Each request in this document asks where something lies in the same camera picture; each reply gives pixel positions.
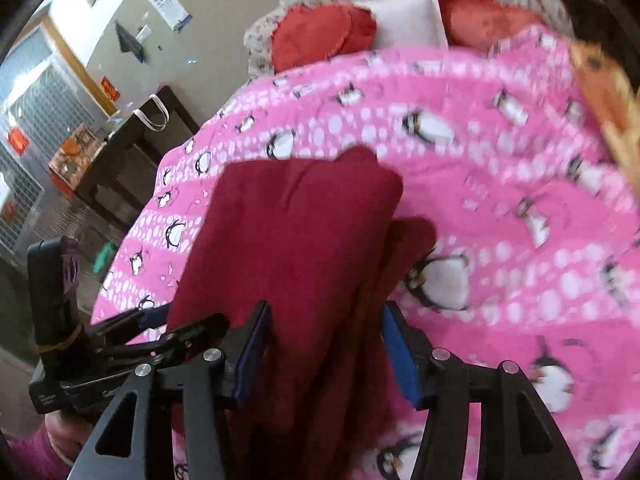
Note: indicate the orange cartoon print blanket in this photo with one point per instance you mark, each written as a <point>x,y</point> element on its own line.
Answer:
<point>605,95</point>

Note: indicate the dark red sweater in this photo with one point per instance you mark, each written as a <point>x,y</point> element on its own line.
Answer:
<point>300,235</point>

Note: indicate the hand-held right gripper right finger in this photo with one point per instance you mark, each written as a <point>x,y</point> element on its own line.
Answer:
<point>402,355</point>

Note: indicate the red heart-shaped pillow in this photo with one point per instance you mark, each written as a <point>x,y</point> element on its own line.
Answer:
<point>310,35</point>
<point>480,20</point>

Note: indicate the glass door with metal grille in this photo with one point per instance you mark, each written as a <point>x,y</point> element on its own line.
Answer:
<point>40,85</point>

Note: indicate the dark hanging cloth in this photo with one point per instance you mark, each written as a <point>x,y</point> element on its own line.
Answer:
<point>130,40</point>

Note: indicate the dark wooden desk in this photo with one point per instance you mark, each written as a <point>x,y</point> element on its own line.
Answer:
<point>125,160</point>

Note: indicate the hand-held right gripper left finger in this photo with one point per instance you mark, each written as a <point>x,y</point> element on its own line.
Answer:
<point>252,355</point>

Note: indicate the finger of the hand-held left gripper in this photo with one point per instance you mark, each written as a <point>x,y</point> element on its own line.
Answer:
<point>200,330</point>
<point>150,317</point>

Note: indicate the person's left hand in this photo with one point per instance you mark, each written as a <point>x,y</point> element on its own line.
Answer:
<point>70,435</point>

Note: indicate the red wall sticker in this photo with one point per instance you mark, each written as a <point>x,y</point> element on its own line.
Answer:
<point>111,89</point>

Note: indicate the orange printed boxes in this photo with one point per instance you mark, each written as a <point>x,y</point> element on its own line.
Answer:
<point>75,155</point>

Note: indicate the pink penguin print blanket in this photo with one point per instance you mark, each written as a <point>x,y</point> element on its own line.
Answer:
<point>500,160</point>

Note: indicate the white square pillow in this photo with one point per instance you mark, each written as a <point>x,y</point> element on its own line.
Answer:
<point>405,20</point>

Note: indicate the green object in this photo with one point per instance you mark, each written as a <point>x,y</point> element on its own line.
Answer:
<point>104,257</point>

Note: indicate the wall calendar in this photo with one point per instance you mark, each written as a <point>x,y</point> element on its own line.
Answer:
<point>165,2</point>

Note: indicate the white wall socket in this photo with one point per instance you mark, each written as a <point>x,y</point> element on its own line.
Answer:
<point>144,34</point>

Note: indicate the white tote bag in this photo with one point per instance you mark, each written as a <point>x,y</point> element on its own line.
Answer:
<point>163,108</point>

